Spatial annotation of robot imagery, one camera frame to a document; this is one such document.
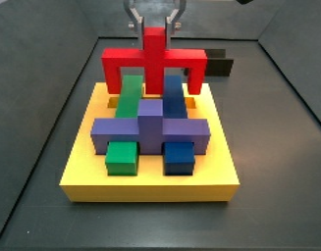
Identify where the yellow base board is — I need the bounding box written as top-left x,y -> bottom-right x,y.
60,82 -> 239,202

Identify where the red m-shaped block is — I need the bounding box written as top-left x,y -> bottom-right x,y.
100,27 -> 207,95

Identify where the purple m-shaped block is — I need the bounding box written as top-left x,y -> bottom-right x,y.
91,99 -> 211,155

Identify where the green long block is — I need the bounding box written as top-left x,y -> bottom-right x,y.
104,75 -> 143,176

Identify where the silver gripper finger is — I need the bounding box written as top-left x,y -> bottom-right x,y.
164,0 -> 186,47
123,0 -> 144,48

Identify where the blue long block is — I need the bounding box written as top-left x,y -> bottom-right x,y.
162,75 -> 195,176

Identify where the black angle bracket holder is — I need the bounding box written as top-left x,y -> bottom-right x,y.
182,48 -> 233,76

